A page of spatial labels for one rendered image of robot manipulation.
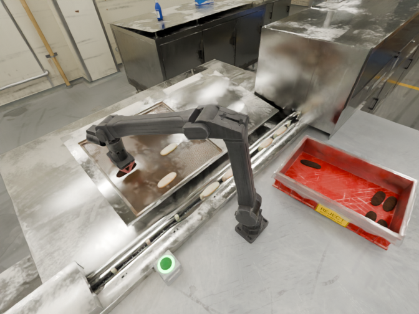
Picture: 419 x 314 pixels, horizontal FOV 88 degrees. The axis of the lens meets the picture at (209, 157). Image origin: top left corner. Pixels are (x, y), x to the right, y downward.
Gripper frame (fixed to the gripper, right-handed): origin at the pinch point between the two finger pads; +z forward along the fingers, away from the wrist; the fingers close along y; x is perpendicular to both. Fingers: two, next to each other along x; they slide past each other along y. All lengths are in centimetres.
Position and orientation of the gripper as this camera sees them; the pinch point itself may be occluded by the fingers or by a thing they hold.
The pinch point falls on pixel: (125, 169)
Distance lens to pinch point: 100.1
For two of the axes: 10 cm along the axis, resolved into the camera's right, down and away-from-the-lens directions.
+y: 7.6, 5.4, -3.6
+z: -0.6, 6.1, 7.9
